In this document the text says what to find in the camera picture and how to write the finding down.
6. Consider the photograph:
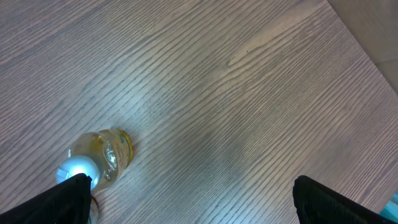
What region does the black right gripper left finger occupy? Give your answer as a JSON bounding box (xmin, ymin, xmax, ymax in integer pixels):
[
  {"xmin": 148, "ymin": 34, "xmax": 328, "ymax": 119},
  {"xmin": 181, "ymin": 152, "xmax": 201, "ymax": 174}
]
[{"xmin": 1, "ymin": 174, "xmax": 91, "ymax": 224}]

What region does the tissue pack white green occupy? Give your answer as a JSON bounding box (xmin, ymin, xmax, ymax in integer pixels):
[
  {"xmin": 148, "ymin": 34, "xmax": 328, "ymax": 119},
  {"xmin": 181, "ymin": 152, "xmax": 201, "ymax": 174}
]
[{"xmin": 380, "ymin": 192, "xmax": 398, "ymax": 223}]

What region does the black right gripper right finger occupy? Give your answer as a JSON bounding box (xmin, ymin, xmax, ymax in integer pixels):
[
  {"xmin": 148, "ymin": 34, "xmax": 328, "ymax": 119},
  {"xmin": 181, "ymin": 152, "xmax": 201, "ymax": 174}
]
[{"xmin": 293, "ymin": 175, "xmax": 396, "ymax": 224}]

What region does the yellow oil bottle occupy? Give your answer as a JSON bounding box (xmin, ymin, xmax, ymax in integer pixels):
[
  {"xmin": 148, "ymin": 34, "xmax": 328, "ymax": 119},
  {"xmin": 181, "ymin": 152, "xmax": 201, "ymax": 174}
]
[{"xmin": 55, "ymin": 128, "xmax": 135, "ymax": 224}]

